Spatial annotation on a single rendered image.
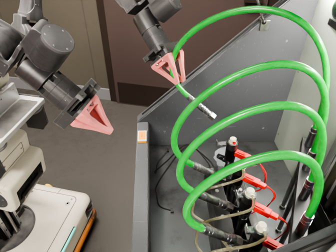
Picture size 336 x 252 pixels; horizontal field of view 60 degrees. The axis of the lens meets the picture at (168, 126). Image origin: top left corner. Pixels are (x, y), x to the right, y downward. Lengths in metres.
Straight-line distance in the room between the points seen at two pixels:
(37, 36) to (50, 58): 0.04
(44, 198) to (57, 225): 0.20
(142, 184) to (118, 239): 1.04
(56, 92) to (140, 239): 0.41
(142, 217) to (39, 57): 0.47
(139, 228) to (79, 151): 1.69
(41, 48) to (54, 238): 1.23
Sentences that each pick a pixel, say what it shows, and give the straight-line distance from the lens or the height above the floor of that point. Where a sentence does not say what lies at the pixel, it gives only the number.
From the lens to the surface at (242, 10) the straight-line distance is 0.67.
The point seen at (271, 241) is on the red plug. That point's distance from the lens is 0.62.
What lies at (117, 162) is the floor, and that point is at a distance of 2.26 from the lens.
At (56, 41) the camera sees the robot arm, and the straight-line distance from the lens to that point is 0.53.
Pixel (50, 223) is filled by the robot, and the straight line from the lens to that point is 1.69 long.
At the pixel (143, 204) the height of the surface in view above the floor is 0.95.
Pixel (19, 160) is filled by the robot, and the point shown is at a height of 0.80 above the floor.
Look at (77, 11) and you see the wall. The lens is 2.66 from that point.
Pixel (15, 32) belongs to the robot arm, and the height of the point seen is 1.42.
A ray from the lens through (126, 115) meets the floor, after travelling 2.69.
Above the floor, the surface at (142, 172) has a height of 0.95.
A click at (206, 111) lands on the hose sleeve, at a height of 1.14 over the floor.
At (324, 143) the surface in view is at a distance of 0.59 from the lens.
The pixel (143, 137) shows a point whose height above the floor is 0.96.
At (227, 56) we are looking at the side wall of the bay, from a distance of 0.97.
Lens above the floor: 1.62
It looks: 39 degrees down
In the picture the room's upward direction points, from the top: straight up
